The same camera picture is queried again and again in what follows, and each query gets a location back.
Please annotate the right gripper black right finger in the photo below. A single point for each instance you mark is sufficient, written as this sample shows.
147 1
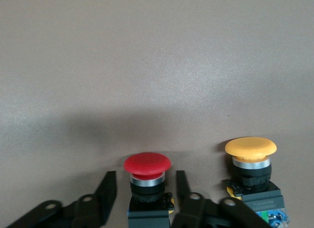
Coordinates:
201 213

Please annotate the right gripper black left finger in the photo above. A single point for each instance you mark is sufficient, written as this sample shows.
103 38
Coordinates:
93 210

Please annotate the red mushroom push button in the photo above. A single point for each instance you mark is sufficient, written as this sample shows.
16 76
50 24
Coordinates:
147 164

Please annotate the yellow mushroom push button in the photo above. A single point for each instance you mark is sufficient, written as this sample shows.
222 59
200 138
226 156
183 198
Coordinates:
250 147

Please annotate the brown table mat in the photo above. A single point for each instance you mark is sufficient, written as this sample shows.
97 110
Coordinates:
157 65

